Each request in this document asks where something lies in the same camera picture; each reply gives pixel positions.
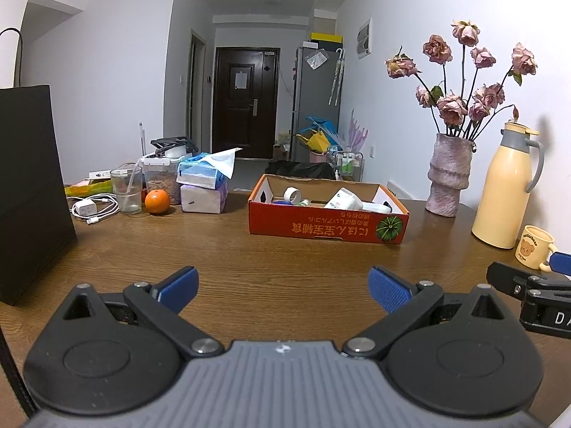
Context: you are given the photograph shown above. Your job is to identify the orange cardboard box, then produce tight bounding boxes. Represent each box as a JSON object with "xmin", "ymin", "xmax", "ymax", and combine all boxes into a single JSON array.
[{"xmin": 247, "ymin": 174, "xmax": 410, "ymax": 245}]

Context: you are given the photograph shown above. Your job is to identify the clear food container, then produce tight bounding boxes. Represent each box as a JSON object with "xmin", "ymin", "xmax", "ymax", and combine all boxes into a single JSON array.
[{"xmin": 141, "ymin": 152, "xmax": 184, "ymax": 206}]

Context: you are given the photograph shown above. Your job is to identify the dark brown entrance door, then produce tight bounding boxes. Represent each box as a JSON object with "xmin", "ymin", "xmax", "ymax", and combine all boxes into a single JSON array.
[{"xmin": 212, "ymin": 47, "xmax": 281, "ymax": 160}]

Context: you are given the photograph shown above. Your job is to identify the rolling cart with bottles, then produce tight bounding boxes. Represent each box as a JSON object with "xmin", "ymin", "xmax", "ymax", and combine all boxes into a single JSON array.
[{"xmin": 328, "ymin": 146, "xmax": 366, "ymax": 183}]

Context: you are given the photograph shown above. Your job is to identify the blue and yellow bags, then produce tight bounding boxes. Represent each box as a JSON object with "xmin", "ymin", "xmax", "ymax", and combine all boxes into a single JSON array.
[{"xmin": 297, "ymin": 116, "xmax": 340, "ymax": 153}]

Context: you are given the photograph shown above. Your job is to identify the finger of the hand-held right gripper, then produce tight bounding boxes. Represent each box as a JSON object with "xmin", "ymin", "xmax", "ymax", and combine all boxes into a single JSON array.
[
  {"xmin": 548, "ymin": 252, "xmax": 571, "ymax": 278},
  {"xmin": 486, "ymin": 262, "xmax": 571, "ymax": 297}
]

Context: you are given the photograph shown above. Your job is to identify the white blue printed package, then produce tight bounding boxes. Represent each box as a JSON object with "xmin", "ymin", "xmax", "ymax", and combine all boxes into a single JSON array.
[{"xmin": 324, "ymin": 188, "xmax": 362, "ymax": 212}]

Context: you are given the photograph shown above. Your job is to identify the purple tissue pack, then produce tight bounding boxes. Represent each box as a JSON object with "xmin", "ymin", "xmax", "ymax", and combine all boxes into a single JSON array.
[{"xmin": 180, "ymin": 183, "xmax": 229, "ymax": 214}]

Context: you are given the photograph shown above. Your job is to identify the orange fruit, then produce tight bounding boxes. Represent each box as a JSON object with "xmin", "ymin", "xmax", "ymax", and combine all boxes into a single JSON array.
[{"xmin": 145, "ymin": 189, "xmax": 171, "ymax": 215}]

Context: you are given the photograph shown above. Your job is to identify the clear plastic bag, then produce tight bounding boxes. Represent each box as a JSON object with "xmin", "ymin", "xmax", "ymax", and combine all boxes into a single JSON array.
[{"xmin": 305, "ymin": 50, "xmax": 329, "ymax": 71}]

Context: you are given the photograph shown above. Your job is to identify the side door frame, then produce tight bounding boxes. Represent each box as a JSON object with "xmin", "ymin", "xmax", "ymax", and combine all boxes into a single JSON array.
[{"xmin": 187, "ymin": 29, "xmax": 207, "ymax": 151}]

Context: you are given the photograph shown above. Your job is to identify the blue tissue pack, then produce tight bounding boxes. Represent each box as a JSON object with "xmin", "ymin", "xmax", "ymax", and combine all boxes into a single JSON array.
[{"xmin": 177, "ymin": 147, "xmax": 244, "ymax": 189}]

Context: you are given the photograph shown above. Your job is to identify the black paper bag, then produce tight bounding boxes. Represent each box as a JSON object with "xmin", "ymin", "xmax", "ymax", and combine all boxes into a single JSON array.
[{"xmin": 0, "ymin": 29, "xmax": 78, "ymax": 306}]

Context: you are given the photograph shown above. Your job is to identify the pink textured vase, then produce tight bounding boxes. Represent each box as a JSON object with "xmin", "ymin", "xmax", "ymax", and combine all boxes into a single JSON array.
[{"xmin": 425, "ymin": 133, "xmax": 476, "ymax": 218}]

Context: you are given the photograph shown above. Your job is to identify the yellow and black box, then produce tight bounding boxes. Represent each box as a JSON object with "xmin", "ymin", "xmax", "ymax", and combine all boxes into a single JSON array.
[{"xmin": 311, "ymin": 32, "xmax": 344, "ymax": 50}]

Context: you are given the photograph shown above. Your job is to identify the yellow thermos jug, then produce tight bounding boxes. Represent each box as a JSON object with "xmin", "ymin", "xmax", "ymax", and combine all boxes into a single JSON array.
[{"xmin": 471, "ymin": 120, "xmax": 545, "ymax": 249}]

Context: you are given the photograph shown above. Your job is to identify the grey refrigerator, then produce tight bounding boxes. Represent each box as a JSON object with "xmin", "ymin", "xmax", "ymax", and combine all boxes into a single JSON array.
[{"xmin": 291, "ymin": 45, "xmax": 344, "ymax": 164}]

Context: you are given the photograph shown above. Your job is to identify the black plastic device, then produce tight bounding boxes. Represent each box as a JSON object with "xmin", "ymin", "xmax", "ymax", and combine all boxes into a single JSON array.
[{"xmin": 150, "ymin": 137, "xmax": 199, "ymax": 158}]

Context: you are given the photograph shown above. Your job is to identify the white leaning board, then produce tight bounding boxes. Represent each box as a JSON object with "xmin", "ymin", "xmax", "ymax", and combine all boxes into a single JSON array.
[{"xmin": 386, "ymin": 179, "xmax": 411, "ymax": 200}]

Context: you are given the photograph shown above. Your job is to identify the yellow bear mug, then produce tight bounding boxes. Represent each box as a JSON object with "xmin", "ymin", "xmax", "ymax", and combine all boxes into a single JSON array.
[{"xmin": 515, "ymin": 225, "xmax": 560, "ymax": 272}]

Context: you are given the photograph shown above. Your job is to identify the yellow green plastic bag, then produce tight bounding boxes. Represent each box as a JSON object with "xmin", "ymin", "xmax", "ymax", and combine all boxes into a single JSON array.
[{"xmin": 65, "ymin": 178, "xmax": 112, "ymax": 197}]

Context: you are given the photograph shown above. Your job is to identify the purple feather decoration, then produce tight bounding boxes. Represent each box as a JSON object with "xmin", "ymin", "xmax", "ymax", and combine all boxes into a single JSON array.
[{"xmin": 348, "ymin": 108, "xmax": 370, "ymax": 151}]

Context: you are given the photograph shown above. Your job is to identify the black cable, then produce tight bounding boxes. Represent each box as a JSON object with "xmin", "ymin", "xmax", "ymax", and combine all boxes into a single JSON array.
[{"xmin": 0, "ymin": 325, "xmax": 37, "ymax": 416}]

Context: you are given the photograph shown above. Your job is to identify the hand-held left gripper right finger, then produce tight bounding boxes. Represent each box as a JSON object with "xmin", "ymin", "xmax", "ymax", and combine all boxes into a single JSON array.
[{"xmin": 343, "ymin": 266, "xmax": 520, "ymax": 360}]

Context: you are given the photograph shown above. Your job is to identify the drinking glass with straw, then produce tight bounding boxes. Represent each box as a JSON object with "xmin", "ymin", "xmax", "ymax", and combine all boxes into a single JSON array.
[{"xmin": 110, "ymin": 166, "xmax": 144, "ymax": 214}]

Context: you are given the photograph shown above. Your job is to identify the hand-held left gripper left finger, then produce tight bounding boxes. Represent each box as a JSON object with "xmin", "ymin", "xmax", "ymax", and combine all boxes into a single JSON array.
[{"xmin": 52, "ymin": 266, "xmax": 225, "ymax": 358}]

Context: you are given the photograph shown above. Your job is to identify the hanging folded umbrellas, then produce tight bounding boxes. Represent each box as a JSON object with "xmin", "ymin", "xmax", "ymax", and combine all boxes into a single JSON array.
[{"xmin": 329, "ymin": 48, "xmax": 345, "ymax": 107}]

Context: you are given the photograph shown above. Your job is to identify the bunch of dried pink roses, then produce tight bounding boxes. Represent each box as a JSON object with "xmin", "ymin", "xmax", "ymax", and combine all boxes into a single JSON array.
[{"xmin": 386, "ymin": 20, "xmax": 539, "ymax": 144}]

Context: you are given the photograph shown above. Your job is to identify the white charger with cable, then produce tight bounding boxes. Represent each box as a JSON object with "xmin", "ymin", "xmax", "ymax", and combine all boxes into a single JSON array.
[{"xmin": 69, "ymin": 193, "xmax": 119, "ymax": 226}]

